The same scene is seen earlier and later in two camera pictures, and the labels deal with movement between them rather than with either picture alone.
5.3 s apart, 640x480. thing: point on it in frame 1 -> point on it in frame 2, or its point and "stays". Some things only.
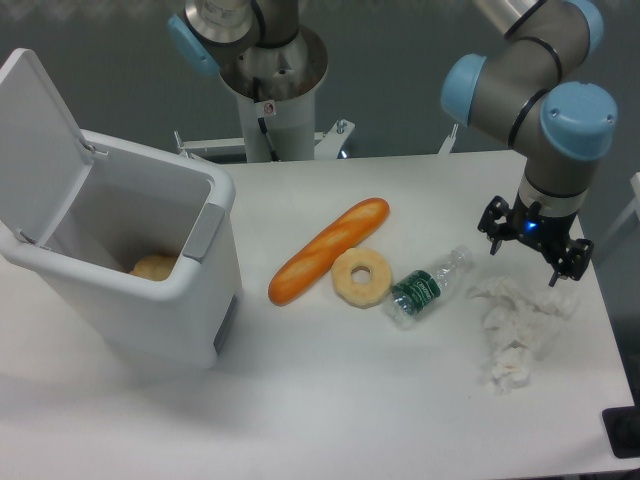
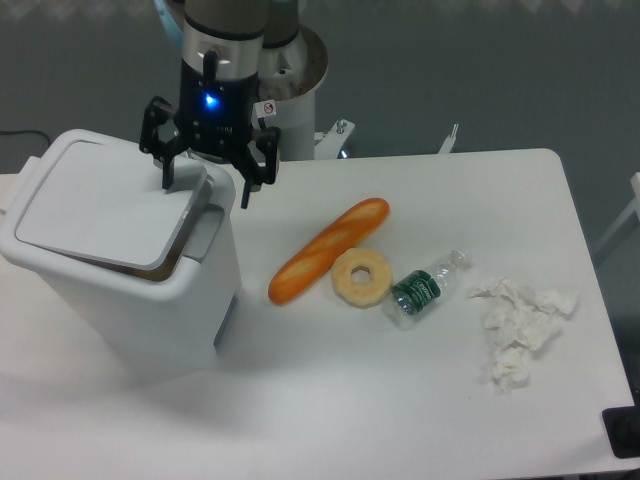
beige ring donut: x=366 y=294 stays
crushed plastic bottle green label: x=419 y=291 stays
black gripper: x=546 y=233 -> x=217 y=114
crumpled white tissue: x=516 y=328 stays
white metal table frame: x=327 y=145 stays
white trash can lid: x=43 y=157 -> x=110 y=203
